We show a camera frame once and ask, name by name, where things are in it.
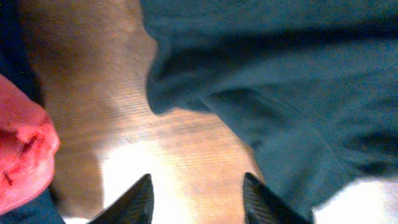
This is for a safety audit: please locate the black Nike t-shirt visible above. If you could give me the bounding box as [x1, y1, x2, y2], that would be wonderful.
[141, 0, 397, 220]

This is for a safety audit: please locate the red printed t-shirt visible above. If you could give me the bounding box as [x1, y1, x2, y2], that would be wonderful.
[1, 76, 60, 215]

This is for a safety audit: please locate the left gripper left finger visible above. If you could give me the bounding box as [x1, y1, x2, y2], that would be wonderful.
[89, 174, 154, 224]

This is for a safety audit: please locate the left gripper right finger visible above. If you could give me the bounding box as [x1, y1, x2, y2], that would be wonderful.
[243, 172, 310, 224]

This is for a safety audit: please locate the navy blue folded garment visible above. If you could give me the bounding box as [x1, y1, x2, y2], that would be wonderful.
[1, 1, 64, 223]

